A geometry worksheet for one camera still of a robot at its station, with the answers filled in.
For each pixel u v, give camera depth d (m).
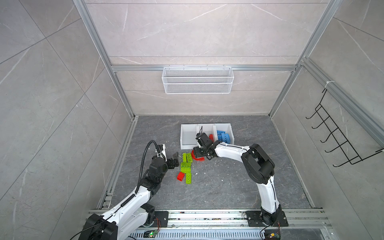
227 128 1.07
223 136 1.01
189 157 0.95
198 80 1.01
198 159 0.93
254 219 0.73
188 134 1.11
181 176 0.86
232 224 0.73
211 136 1.04
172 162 0.75
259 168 0.53
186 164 0.90
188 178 0.86
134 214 0.59
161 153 0.70
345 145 0.64
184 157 0.94
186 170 0.90
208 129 1.11
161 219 0.73
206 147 0.76
